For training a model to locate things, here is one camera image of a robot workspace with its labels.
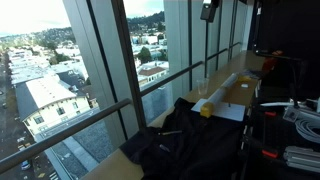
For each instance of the white box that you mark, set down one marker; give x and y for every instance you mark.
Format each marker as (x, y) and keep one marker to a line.
(230, 111)

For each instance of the grey metal corner bracket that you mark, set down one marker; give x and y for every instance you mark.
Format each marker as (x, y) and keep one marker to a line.
(291, 114)

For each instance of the short aluminium extrusion bar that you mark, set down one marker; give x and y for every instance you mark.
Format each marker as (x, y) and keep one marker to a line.
(312, 106)

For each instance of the dark patterned cloth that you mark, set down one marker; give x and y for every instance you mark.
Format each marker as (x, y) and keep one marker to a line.
(251, 74)

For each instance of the grey metal window handrail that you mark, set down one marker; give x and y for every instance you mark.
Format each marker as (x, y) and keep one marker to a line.
(66, 131)

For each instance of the small yellow item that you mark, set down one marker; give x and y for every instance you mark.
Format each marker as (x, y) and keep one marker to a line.
(243, 79)

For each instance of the orange chair with white legs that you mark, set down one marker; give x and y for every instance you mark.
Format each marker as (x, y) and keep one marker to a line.
(270, 63)

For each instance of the small white item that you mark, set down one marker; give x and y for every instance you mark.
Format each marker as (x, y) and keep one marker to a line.
(244, 85)

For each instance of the black zip jersey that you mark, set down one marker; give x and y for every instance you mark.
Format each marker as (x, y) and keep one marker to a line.
(193, 146)

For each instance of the clear plastic cup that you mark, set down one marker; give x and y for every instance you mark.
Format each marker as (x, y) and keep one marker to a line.
(202, 87)

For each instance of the white roll with yellow cap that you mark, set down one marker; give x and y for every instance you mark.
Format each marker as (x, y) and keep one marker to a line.
(218, 95)

